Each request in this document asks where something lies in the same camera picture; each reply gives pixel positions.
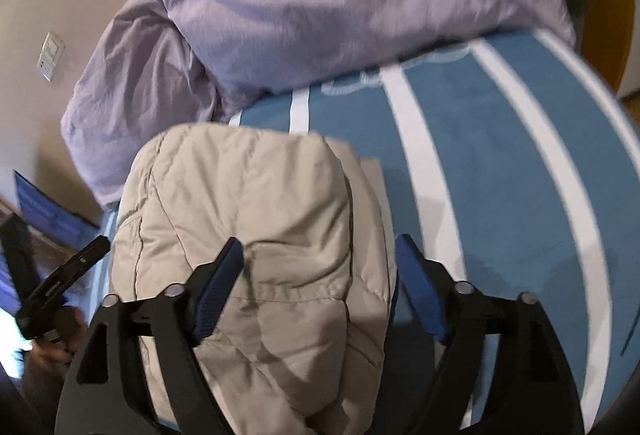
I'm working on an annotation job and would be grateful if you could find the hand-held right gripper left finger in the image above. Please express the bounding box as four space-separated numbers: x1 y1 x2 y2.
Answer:
54 236 246 435

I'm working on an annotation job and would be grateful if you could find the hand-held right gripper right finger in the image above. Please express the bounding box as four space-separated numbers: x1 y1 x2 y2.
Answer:
395 234 586 435

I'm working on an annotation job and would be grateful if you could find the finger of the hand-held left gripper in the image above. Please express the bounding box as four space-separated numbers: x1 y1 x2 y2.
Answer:
16 235 111 332
2 214 39 302

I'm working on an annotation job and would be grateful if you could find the beige puffer jacket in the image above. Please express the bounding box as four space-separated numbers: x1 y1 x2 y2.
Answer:
107 122 399 435

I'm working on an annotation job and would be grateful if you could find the person's left hand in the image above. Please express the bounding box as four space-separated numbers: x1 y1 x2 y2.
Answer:
27 307 88 367

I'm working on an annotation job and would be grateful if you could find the blue printed board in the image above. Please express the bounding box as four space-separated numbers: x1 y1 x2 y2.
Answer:
0 169 102 313

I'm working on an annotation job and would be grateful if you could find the blue white striped bed sheet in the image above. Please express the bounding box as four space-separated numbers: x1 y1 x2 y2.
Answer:
99 28 640 435

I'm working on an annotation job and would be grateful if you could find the crumpled lavender pillow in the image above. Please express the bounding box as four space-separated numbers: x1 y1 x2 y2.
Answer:
60 0 228 212

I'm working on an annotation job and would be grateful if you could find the lavender pillow on top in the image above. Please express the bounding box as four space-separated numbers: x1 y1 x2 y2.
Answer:
132 0 577 110

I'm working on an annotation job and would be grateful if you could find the wooden bed headboard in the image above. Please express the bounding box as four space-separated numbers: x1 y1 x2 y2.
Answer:
582 0 634 92

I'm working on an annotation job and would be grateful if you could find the white wall switch plate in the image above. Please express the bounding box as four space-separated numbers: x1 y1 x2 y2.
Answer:
37 31 66 81

